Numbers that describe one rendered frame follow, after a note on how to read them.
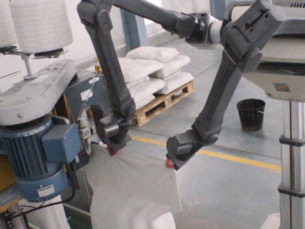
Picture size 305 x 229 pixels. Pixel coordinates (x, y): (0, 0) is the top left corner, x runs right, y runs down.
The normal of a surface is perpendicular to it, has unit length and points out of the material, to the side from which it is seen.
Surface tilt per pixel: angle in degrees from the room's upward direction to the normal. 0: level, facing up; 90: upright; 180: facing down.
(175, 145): 75
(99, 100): 90
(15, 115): 91
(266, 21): 61
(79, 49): 90
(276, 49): 40
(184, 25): 104
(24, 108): 91
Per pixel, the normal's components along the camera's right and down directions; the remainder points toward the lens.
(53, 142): -0.17, 0.37
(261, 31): -0.56, -0.13
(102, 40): 0.71, 0.48
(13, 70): 0.83, 0.11
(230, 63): -0.86, 0.30
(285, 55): -0.44, -0.48
